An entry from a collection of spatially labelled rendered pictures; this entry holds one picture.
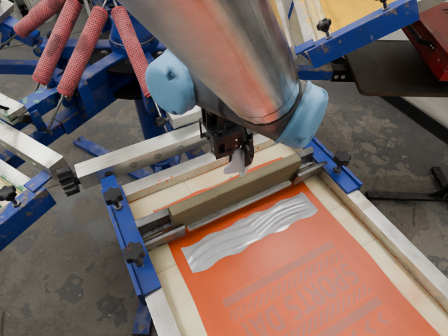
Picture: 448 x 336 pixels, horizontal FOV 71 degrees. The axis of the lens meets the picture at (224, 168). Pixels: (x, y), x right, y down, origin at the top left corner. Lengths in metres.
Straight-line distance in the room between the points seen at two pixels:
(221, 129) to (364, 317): 0.49
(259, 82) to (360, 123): 2.50
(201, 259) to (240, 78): 0.58
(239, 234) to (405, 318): 0.39
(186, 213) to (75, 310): 1.24
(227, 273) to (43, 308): 1.34
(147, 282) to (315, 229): 0.42
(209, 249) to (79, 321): 1.17
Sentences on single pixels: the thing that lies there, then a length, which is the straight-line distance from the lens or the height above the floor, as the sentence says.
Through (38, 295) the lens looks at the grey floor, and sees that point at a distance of 1.98.
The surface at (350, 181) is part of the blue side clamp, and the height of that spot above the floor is 1.00.
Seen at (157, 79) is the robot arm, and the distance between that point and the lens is 0.40.
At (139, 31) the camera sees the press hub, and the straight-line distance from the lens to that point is 1.31.
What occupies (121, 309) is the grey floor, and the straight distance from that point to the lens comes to 1.79.
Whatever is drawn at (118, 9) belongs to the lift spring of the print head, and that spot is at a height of 1.23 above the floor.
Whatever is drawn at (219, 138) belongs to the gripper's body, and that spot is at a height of 1.26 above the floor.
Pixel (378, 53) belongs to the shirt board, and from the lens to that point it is 1.58.
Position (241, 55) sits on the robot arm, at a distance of 0.20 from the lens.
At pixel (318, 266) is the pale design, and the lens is 0.78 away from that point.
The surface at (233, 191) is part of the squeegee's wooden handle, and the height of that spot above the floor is 1.05.
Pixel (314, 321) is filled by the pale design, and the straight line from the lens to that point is 0.74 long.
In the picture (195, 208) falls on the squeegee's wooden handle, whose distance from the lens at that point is 0.72.
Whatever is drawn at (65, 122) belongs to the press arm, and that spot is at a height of 0.92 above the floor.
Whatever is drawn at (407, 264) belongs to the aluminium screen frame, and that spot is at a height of 0.97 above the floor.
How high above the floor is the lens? 1.65
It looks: 49 degrees down
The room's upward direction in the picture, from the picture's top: straight up
